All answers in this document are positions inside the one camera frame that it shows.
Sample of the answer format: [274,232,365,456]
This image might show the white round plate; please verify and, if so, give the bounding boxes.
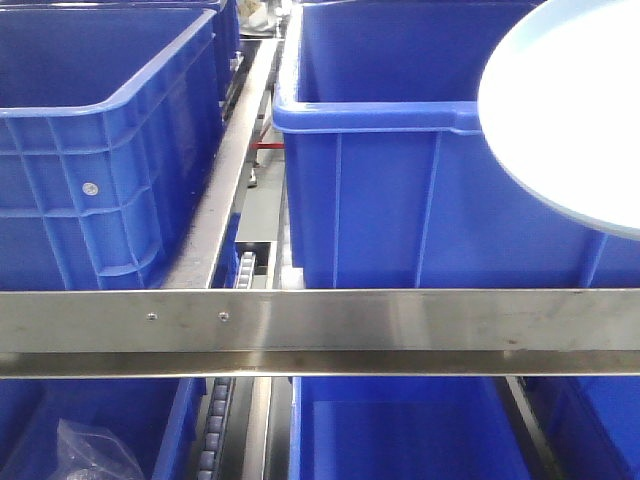
[478,1,639,239]

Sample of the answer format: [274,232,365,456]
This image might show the blue crate upper middle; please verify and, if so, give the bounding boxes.
[274,1,639,288]

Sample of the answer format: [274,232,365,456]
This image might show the blue crate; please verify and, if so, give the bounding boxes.
[274,1,639,288]
[1,5,224,291]

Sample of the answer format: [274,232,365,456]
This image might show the blue bin lower middle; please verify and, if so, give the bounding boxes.
[288,377,531,479]

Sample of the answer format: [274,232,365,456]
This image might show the blue bin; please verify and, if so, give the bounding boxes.
[524,376,639,479]
[1,378,206,479]
[288,377,531,479]

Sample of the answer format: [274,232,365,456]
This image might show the blue bin lower left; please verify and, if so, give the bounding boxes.
[1,378,206,479]

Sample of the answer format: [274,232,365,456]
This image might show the blue crate upper left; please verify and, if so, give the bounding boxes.
[1,5,224,291]

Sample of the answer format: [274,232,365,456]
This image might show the roller conveyor track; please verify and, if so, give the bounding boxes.
[197,251,256,480]

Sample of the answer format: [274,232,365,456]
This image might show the clear plastic bag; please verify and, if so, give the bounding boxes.
[49,419,145,479]

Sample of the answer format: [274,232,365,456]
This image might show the blue bin lower right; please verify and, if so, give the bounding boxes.
[524,376,639,479]

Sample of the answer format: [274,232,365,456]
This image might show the steel divider rail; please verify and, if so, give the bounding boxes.
[162,38,281,290]

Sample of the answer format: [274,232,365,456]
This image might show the stainless steel shelf rail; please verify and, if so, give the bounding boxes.
[1,289,639,378]

